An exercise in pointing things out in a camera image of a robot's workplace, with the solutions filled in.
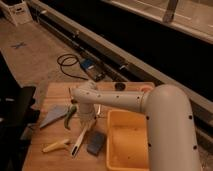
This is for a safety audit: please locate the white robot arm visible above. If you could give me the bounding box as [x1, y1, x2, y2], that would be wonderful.
[71, 81, 202, 171]

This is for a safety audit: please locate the green pepper toy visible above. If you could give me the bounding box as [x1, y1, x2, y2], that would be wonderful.
[64, 105, 77, 129]

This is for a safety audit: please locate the grey blue sponge block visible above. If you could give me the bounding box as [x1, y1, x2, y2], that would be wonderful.
[87, 131, 106, 156]

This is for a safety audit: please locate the grey blue folded cloth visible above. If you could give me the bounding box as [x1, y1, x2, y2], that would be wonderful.
[39, 105, 68, 129]

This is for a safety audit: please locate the yellow plastic banana toy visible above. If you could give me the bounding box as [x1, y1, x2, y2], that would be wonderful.
[42, 139, 70, 153]

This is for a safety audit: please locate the yellow plastic bin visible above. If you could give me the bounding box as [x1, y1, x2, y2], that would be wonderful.
[106, 109, 149, 171]

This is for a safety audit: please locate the dark brown cup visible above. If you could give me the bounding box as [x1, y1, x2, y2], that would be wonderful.
[114, 82, 126, 91]

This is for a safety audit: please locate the blue and black power box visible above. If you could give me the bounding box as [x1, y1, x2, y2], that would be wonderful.
[80, 59, 105, 82]

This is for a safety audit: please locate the black chair at left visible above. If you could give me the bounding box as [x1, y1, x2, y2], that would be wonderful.
[0, 52, 40, 171]

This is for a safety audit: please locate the white crate on floor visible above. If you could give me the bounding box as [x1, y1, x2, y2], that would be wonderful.
[0, 0, 32, 26]

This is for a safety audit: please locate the black coiled cable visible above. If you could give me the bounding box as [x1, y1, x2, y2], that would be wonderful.
[56, 53, 93, 83]

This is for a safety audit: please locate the long metal rail frame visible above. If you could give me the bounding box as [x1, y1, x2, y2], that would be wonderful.
[27, 0, 213, 135]

